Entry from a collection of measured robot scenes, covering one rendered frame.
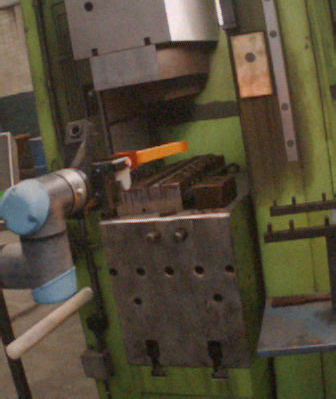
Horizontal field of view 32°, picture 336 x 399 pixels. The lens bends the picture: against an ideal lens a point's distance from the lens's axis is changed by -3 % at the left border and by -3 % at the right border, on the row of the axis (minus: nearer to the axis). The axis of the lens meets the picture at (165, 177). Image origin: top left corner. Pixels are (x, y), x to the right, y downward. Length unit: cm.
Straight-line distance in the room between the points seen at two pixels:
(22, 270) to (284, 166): 92
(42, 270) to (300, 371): 113
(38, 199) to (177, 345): 93
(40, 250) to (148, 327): 86
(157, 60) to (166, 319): 71
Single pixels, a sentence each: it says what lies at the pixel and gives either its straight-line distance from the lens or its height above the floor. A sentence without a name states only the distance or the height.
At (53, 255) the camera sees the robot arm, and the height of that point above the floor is 104.
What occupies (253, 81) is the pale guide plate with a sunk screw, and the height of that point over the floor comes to 123.
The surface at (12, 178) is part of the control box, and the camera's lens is 173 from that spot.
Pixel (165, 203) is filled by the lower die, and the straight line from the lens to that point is 162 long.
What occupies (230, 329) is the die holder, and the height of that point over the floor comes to 59.
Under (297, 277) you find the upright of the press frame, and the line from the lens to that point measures 173.
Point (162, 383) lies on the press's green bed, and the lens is 179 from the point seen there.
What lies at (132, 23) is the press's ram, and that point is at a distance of 159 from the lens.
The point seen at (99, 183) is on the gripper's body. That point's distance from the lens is 104.
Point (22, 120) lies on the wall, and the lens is 1009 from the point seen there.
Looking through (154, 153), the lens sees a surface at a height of 112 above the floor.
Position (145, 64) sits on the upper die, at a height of 132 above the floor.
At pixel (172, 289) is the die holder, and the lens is 162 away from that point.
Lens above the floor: 127
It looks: 9 degrees down
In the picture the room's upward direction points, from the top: 10 degrees counter-clockwise
